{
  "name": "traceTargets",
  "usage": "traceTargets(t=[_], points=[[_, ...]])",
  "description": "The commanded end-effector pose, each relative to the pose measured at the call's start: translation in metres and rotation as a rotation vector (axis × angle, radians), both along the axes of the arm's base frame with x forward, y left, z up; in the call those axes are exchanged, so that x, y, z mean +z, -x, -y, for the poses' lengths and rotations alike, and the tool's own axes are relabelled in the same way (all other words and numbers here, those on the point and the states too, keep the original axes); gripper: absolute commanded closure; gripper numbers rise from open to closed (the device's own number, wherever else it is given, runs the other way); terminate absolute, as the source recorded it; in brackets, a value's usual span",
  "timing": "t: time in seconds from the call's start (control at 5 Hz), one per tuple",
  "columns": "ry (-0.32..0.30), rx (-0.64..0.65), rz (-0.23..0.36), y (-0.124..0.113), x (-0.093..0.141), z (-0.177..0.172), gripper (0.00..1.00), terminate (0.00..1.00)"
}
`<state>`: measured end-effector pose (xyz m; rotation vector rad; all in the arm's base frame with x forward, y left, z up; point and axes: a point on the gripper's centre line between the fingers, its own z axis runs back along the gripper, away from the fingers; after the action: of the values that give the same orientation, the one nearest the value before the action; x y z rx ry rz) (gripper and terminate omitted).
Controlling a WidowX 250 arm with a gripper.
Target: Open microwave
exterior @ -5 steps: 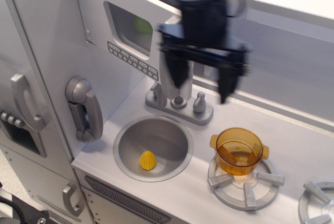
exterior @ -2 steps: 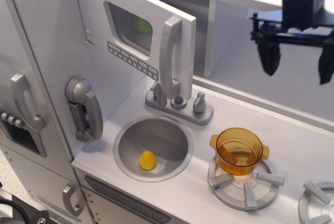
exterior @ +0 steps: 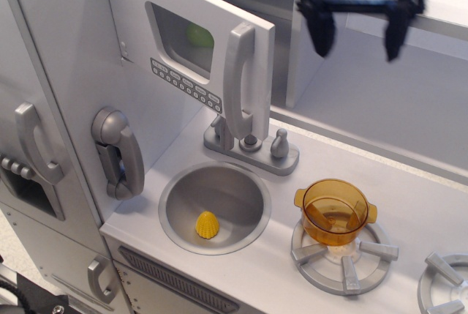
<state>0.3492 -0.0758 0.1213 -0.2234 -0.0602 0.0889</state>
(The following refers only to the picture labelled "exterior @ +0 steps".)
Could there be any silver microwave door handle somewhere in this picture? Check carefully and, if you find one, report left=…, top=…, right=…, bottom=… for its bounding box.
left=223, top=23, right=254, bottom=140

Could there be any grey toy microwave door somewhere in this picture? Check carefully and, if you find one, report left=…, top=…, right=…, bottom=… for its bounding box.
left=109, top=0, right=275, bottom=140

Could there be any silver toy faucet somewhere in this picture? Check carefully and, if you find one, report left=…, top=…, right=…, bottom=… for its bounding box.
left=203, top=116, right=300, bottom=176

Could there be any green toy vegetable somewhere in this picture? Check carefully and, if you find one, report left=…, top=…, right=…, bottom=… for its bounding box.
left=186, top=23, right=214, bottom=48

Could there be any orange transparent toy pot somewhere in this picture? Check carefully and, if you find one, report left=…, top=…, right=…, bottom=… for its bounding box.
left=294, top=179, right=377, bottom=247

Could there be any round steel sink bowl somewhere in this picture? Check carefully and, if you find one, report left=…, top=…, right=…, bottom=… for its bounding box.
left=158, top=162, right=271, bottom=255

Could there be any silver stove burner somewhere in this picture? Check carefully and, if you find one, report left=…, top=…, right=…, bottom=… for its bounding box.
left=290, top=223, right=399, bottom=296
left=418, top=253, right=467, bottom=313

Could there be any yellow toy corn piece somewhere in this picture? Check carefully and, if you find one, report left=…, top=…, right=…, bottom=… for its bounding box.
left=195, top=211, right=220, bottom=239

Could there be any grey toy telephone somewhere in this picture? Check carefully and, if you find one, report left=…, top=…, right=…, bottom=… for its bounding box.
left=91, top=107, right=145, bottom=201

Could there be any grey oven vent panel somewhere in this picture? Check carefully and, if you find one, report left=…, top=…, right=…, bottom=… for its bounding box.
left=118, top=247, right=239, bottom=313

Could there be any grey ice dispenser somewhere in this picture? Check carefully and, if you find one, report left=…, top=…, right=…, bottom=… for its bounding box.
left=1, top=153, right=65, bottom=221

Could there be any black object bottom left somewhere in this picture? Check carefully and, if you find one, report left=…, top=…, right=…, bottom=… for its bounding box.
left=1, top=258, right=75, bottom=313

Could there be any silver fridge door handle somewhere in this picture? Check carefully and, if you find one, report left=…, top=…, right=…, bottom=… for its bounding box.
left=15, top=102, right=64, bottom=185

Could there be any silver lower fridge handle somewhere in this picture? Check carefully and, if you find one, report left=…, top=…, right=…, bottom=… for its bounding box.
left=87, top=256, right=116, bottom=304

